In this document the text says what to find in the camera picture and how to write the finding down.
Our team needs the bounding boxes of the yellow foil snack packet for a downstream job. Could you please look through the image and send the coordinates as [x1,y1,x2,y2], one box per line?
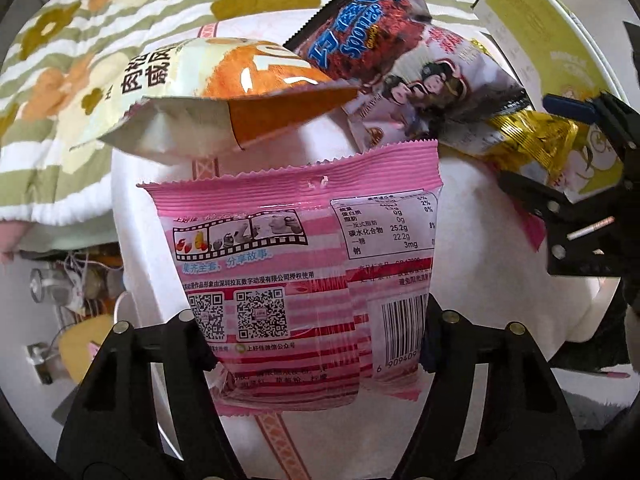
[440,110,626,206]

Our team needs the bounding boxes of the flowered striped blanket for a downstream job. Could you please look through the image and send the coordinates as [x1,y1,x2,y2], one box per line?
[0,0,481,251]

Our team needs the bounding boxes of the pink pillow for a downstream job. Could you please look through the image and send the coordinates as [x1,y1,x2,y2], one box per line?
[0,220,36,266]

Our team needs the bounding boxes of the orange and white snack packet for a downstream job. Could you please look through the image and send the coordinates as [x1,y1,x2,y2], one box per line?
[97,37,360,161]

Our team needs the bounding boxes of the yellow plastic stool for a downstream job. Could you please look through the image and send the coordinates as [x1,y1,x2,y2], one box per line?
[60,312,131,386]

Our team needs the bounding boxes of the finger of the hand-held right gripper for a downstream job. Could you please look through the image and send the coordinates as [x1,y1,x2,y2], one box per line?
[497,170,606,233]
[542,91,640,171]

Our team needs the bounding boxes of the white power socket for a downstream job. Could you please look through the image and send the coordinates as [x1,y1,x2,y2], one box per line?
[25,342,56,386]

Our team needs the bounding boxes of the purple monkey print snack packet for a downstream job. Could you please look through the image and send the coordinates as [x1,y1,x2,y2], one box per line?
[282,0,526,153]

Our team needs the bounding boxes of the green cardboard box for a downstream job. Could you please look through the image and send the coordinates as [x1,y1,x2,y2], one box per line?
[470,0,640,111]

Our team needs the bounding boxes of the white tablecloth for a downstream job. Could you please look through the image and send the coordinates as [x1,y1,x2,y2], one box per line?
[107,10,626,480]

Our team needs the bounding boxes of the glass jar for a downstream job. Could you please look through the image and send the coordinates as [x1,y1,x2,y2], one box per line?
[27,267,76,308]

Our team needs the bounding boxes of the pink striped snack packet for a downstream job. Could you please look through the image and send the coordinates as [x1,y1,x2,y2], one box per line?
[136,141,445,415]

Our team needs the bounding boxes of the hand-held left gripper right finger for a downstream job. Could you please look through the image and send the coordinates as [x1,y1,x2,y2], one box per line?
[405,294,586,480]

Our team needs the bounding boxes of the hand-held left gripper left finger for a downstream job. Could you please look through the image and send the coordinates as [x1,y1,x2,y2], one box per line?
[54,310,246,480]

